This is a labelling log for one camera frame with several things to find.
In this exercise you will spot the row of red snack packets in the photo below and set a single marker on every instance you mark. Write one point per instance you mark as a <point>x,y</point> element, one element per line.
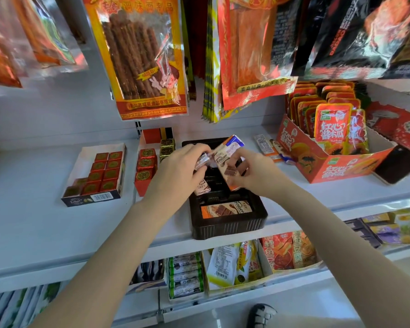
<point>331,122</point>

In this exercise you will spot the white metal shelf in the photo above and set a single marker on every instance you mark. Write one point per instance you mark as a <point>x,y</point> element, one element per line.
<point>37,218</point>

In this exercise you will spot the red orange snack packets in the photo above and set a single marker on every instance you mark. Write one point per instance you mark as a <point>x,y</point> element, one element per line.
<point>290,251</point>

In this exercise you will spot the black smartphone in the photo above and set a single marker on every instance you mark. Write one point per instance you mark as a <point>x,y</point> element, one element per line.
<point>399,165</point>

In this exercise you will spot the heap of gold candies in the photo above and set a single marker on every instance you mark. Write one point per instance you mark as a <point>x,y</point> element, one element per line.
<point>147,163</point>

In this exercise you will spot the red orange snack bag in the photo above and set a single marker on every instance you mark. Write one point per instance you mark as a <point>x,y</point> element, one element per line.
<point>256,54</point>

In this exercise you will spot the clear bag of orange sticks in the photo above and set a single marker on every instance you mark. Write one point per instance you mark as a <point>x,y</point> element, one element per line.
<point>0,64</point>

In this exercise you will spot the person's right forearm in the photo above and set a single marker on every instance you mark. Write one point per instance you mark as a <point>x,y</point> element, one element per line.
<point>345,256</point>

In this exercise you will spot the person's left forearm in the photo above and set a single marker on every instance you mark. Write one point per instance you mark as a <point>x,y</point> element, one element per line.
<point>99,269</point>

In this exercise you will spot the dark red snack bag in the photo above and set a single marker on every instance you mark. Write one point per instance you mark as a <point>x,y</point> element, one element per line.
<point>194,37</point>

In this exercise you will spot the person's right hand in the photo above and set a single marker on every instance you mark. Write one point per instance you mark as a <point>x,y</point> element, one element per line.
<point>263,177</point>

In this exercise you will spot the person's left hand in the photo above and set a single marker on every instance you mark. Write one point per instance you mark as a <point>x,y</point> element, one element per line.
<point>174,181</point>

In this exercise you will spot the yellow red bag brown sticks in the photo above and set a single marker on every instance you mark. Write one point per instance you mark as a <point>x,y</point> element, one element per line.
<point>140,64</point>

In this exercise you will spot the red cardboard display box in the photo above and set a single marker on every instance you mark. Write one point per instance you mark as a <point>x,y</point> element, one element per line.
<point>345,167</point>

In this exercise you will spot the black snack bag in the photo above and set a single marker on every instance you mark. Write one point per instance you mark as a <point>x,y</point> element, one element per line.
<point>355,37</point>

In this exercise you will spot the black plastic tray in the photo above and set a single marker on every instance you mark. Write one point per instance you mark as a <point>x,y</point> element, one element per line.
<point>225,228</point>

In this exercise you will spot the purple snack packets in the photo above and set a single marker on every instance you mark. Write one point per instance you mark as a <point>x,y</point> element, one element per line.
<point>393,228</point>

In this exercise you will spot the person's black shoe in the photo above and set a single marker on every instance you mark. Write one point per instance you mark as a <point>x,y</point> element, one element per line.
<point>261,315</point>

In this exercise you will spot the stack of green white packets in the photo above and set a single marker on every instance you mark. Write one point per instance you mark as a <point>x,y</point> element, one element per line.
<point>186,276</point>

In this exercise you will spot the white box of red chocolates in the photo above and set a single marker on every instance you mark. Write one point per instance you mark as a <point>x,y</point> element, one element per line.
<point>82,157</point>

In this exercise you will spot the clear green print snack bag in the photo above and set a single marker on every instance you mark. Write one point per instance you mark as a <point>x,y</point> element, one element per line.
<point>44,37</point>

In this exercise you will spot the dark red snack packet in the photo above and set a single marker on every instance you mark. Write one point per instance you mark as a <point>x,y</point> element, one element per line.
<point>399,126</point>

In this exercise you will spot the yellow black striped bags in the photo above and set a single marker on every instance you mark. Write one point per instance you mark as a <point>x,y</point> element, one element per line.
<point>210,81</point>

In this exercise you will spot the red Filer candy box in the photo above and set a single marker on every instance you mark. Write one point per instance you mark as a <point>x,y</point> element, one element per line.
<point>152,134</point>

